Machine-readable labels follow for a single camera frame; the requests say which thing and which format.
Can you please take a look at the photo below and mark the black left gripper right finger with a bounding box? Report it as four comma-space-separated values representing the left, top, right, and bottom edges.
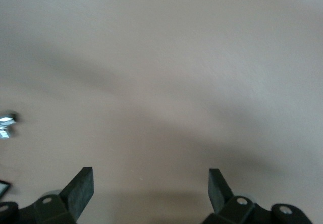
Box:
201, 168, 272, 224

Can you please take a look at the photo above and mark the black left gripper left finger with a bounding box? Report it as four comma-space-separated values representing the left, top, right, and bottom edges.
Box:
20, 167, 95, 224

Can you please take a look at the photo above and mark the black button with white face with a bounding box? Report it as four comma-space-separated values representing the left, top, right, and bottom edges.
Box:
0, 180, 12, 200

